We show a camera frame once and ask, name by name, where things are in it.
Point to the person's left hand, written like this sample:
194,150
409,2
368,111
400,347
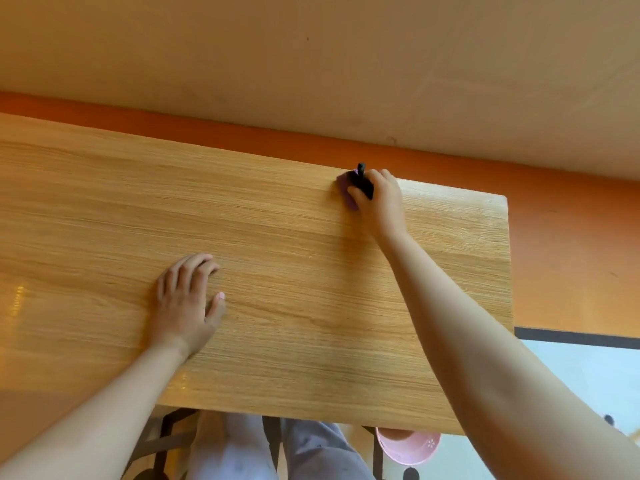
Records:
185,309

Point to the person's right forearm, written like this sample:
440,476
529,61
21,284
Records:
505,369

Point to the pink plastic bucket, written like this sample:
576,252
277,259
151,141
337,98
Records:
407,447

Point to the person's right hand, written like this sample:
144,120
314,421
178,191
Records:
382,207

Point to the person's left forearm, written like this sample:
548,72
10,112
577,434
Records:
85,424

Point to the purple cleaning cloth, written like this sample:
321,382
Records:
352,182

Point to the wooden table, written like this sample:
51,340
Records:
275,269

